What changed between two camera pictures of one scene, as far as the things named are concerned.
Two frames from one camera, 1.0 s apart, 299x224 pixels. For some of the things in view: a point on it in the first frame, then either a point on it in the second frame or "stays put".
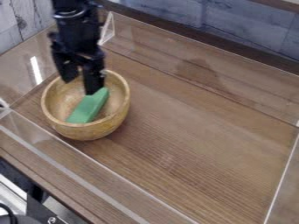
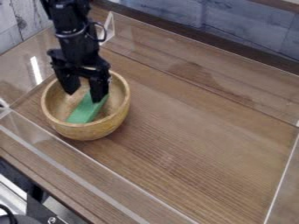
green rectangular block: [89, 107] stays put
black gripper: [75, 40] -> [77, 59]
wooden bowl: [61, 96] stays put
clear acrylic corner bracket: [109, 30] stays put
